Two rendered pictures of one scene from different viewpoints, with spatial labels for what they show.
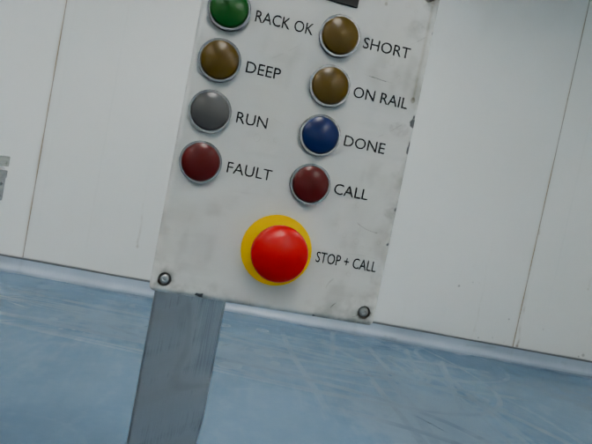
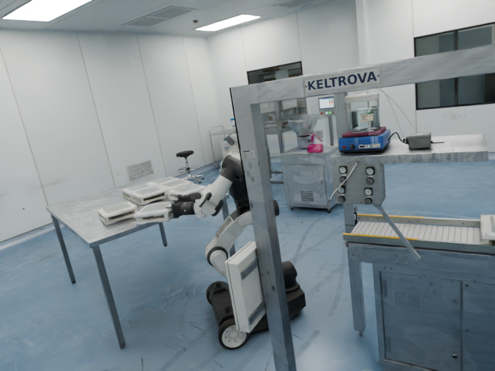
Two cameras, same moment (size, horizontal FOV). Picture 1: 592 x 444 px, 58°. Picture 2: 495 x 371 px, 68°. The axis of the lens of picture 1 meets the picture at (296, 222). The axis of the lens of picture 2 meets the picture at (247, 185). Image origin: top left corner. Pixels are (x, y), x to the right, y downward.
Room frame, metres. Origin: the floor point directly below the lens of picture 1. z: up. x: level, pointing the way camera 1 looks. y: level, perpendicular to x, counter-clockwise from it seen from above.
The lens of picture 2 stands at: (1.22, -0.81, 1.59)
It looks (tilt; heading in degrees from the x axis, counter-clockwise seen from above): 14 degrees down; 132
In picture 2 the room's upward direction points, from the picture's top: 9 degrees counter-clockwise
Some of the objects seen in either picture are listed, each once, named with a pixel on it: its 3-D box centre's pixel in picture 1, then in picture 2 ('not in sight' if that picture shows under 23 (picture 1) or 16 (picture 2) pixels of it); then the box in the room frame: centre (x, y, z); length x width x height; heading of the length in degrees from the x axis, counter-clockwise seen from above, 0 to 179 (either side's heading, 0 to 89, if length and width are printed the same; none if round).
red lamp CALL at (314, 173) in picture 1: (310, 184); not in sight; (0.39, -0.01, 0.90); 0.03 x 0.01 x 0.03; 99
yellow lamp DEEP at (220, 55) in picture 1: (219, 59); not in sight; (0.38, 0.07, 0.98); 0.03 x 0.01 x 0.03; 99
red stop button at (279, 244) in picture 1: (277, 251); not in sight; (0.38, 0.01, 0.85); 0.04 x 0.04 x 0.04; 9
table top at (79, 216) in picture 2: not in sight; (130, 202); (-1.63, 0.80, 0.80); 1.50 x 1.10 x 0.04; 168
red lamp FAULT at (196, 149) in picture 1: (200, 161); not in sight; (0.38, 0.07, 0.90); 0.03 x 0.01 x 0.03; 99
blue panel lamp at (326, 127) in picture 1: (320, 135); not in sight; (0.39, -0.01, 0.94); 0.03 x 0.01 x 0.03; 99
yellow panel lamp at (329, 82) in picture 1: (329, 85); not in sight; (0.39, -0.01, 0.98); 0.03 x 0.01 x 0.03; 99
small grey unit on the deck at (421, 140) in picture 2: not in sight; (417, 140); (0.74, 0.88, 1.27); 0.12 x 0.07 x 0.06; 9
